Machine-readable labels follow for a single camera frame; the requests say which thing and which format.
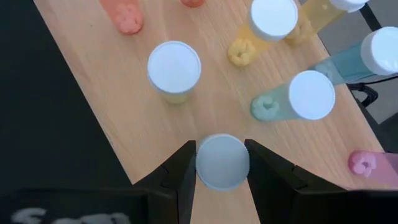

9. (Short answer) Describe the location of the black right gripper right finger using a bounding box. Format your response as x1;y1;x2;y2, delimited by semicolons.
244;139;346;224

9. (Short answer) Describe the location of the light wooden shelf board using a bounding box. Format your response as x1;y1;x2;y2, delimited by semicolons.
32;0;398;224

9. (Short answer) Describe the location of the yellow translucent pill bottle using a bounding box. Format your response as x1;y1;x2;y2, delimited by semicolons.
284;0;369;46
147;40;202;105
227;0;299;68

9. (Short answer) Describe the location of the blue translucent pill bottle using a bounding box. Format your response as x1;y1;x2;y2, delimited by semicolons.
195;133;251;192
309;26;398;86
250;70;336;122

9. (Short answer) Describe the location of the black aluminium table frame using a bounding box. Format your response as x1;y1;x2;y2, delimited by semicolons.
357;2;384;32

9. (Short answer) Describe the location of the black hanging cable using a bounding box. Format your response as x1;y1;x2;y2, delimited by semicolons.
345;74;398;108

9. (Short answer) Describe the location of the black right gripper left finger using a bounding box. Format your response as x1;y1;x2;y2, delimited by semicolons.
133;139;197;224

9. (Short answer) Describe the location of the red translucent pill bottle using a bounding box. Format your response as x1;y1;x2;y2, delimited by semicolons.
99;0;144;35

